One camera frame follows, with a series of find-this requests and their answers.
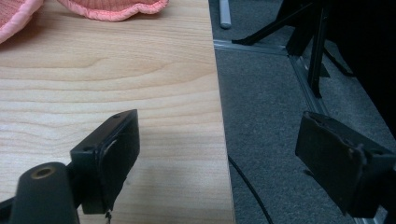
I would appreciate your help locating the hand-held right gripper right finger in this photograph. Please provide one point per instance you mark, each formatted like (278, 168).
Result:
(330, 155)

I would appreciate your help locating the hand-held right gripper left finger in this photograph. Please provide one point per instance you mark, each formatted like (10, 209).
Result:
(120, 155)

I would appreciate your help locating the pink padded glove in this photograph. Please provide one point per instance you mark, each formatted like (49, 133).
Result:
(12, 15)
(115, 7)

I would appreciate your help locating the black metal stand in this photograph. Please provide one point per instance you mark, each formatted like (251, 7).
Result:
(316, 46)

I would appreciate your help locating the grey white tube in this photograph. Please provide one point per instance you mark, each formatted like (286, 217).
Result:
(225, 14)

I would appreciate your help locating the metal floor rail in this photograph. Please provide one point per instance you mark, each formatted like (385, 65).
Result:
(249, 46)

